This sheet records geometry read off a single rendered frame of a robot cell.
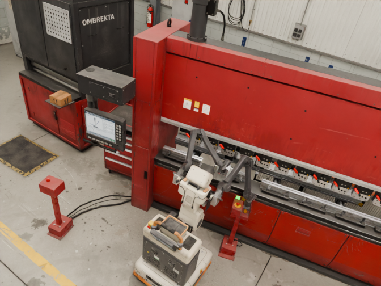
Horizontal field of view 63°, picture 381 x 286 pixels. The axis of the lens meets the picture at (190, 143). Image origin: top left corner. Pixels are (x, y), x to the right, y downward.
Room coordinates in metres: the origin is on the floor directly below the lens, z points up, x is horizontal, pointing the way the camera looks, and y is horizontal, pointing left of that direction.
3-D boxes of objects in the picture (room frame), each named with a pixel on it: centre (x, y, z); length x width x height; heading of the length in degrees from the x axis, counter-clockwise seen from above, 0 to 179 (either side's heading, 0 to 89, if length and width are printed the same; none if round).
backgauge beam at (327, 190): (2.94, -0.92, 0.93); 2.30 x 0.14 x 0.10; 74
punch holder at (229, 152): (2.77, -0.43, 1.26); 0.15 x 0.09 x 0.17; 74
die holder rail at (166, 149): (2.92, 0.07, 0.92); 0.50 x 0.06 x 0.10; 74
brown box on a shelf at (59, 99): (3.61, 1.86, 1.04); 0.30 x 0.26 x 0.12; 62
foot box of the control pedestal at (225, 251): (2.37, -0.66, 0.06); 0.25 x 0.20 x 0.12; 170
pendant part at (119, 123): (2.56, 0.86, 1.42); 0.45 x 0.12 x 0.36; 73
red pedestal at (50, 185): (2.29, 1.40, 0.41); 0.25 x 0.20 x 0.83; 164
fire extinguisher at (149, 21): (8.30, 1.54, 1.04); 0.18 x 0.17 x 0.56; 62
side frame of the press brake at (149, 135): (3.21, 0.43, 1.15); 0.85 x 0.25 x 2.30; 164
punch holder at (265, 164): (2.66, -0.81, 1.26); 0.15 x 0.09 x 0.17; 74
